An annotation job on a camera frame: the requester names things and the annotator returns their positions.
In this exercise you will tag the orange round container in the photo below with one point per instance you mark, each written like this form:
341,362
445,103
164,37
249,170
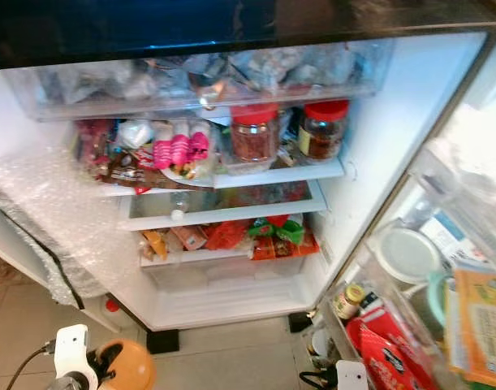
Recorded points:
134,367

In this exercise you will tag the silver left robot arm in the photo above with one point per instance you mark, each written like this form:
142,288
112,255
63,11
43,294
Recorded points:
71,384

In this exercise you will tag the black fridge foot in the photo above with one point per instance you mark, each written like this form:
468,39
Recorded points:
162,341
300,322

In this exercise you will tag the clear plastic fridge drawer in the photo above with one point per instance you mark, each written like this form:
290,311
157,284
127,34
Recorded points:
109,104

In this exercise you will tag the white open fridge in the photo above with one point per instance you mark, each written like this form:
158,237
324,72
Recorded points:
394,146

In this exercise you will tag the white fridge door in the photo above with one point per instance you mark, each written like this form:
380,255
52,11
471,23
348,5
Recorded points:
475,138

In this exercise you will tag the small red knob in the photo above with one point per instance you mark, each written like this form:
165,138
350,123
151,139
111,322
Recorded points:
113,305

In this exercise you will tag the small orange snack pack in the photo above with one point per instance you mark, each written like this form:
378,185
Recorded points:
154,244

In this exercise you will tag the white crisper drawer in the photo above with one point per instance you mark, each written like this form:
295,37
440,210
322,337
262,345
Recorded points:
223,278

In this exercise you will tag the tan snack pack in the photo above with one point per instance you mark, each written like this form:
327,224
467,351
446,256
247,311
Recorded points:
187,237

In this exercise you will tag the clear bubble wrap sheet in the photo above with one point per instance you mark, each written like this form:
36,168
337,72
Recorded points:
53,215

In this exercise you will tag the white capped bottle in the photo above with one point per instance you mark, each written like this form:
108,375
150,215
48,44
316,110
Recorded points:
177,213

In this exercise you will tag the red orange snack pack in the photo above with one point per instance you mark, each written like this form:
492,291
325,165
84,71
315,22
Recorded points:
227,234

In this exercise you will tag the brown snack pack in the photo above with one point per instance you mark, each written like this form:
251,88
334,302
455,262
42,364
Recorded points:
126,172

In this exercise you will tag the white plate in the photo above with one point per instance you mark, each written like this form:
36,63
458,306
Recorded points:
187,179

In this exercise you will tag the small white cup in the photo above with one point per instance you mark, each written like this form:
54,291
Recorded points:
321,343

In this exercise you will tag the wide orange snack pack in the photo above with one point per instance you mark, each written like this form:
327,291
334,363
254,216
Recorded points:
288,249

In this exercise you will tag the green snack pack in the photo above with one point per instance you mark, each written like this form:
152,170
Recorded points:
278,229

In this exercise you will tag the pink snack packet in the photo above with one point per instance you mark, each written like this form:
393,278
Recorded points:
180,148
162,150
199,145

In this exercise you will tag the dark red food pack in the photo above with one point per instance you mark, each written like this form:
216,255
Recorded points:
95,140

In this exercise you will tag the white plastic bag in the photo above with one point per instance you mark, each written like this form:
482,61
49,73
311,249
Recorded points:
135,135

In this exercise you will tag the clear plastic food box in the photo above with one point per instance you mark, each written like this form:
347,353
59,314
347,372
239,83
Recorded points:
249,168

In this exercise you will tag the yellow lid glass jar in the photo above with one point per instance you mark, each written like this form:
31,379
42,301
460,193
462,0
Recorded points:
347,302

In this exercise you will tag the red lid clear jar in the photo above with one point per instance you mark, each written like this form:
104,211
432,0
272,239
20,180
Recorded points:
322,134
254,140

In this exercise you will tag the red drink carton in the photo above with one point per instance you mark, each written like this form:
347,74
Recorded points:
390,349

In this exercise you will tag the white round lid container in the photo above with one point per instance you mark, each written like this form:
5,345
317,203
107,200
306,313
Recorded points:
406,254

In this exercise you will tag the teal mug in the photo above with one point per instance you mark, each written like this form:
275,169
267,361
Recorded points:
438,296

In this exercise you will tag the dark glossy freezer door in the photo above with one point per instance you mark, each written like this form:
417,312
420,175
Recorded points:
158,28

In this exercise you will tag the blue white carton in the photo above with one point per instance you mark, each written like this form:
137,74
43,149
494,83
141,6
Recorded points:
446,236

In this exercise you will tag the yellow printed box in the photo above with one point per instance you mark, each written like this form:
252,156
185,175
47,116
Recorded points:
479,325

